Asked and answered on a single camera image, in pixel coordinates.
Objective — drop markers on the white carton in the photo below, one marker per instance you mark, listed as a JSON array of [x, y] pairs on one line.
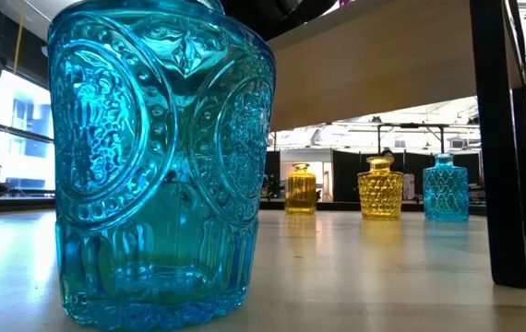
[[409, 186]]

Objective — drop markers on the blue diamond-pattern glass vase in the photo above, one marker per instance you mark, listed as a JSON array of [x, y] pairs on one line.
[[446, 193]]

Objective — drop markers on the narrow black partition panel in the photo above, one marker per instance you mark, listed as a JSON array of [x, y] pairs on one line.
[[272, 161]]

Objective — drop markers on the yellow dimpled glass vase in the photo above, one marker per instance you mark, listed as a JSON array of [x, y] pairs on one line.
[[380, 193]]

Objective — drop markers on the wide black partition panel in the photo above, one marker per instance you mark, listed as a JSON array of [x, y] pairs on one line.
[[346, 175]]

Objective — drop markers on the black metal rack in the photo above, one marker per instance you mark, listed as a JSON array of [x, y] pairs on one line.
[[410, 125]]

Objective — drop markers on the yellow ribbed glass vase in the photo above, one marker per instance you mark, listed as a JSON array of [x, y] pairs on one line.
[[301, 193]]

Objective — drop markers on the pink squat glass vase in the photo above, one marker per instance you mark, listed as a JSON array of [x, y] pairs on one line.
[[347, 2]]

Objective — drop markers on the wooden shelf with black legs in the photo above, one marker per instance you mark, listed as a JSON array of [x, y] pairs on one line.
[[383, 69]]

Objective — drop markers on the teal embossed round vase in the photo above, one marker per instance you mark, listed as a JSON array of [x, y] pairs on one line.
[[152, 184]]

